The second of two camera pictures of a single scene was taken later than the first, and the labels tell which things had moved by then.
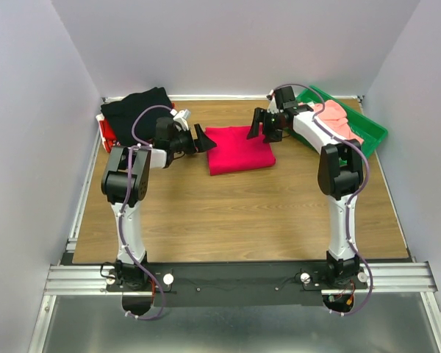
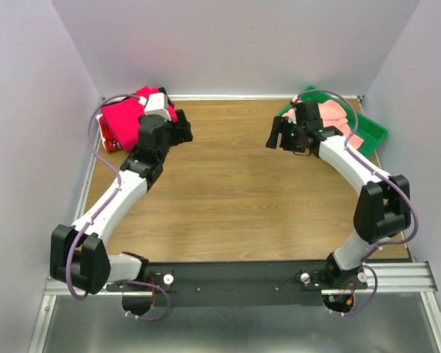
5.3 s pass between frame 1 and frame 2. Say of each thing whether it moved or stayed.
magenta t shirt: moved
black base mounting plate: stayed
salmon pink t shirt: stayed
